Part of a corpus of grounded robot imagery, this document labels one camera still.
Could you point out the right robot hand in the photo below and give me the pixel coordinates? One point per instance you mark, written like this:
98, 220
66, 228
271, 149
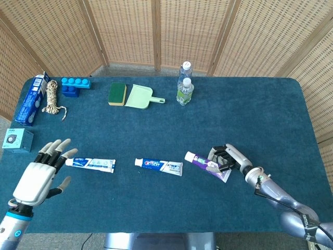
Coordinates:
236, 157

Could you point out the blue Crest toothpaste tube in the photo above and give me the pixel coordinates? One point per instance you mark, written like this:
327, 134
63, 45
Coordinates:
156, 165

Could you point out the yellow green sponge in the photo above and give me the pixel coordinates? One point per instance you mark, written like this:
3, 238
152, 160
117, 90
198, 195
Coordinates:
117, 93

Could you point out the teal table cloth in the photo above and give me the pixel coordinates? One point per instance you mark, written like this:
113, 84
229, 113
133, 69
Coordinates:
166, 130

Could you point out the clear bottle green label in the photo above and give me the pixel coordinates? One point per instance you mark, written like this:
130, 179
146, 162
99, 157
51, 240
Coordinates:
184, 93

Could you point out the dark blue building block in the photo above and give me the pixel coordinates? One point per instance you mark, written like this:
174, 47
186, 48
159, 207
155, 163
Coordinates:
70, 92

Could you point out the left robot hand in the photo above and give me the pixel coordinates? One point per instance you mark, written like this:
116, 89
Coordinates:
33, 179

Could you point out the long blue white carton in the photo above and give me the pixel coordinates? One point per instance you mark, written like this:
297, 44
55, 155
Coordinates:
30, 101

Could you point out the wicker folding screen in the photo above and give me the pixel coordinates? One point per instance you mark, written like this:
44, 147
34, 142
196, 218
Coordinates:
130, 31

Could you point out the crumpled blue white toothpaste tube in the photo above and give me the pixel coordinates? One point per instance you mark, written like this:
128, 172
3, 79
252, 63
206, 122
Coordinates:
91, 164

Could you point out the small teal product box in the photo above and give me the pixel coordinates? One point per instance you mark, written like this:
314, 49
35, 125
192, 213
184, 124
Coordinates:
17, 140

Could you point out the clear bottle bluish label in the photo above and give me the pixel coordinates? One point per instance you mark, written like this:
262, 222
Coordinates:
184, 71

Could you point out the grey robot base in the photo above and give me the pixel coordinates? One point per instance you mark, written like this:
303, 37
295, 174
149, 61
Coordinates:
158, 240

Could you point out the purple toothpaste tube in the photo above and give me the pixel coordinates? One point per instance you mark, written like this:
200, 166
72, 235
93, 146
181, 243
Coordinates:
200, 161

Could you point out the long light blue building block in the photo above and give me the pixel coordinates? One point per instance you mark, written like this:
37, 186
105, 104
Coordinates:
75, 82

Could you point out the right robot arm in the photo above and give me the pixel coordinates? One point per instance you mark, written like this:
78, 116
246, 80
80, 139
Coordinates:
281, 198

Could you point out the light green dustpan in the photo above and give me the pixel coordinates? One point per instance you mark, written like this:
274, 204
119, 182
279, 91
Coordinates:
138, 97

